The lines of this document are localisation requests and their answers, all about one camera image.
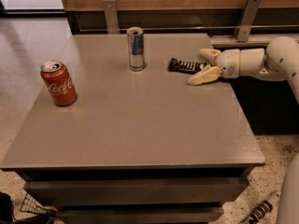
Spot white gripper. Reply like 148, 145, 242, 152
188, 49, 265, 86

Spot black rxbar chocolate bar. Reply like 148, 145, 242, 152
168, 58, 206, 75

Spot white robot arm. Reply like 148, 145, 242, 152
188, 36, 299, 224

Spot silver blue red bull can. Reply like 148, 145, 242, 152
127, 27, 145, 71

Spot grey drawer cabinet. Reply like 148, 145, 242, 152
2, 34, 264, 224

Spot red coca-cola can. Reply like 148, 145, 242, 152
40, 60, 78, 106

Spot white power strip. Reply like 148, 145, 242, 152
240, 191, 281, 224

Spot right metal bracket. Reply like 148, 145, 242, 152
234, 0, 262, 42

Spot metal bracket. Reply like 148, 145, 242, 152
103, 0, 120, 35
234, 0, 262, 42

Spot left metal bracket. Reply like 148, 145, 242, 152
103, 0, 120, 35

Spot black wire basket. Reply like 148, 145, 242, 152
12, 194, 56, 224

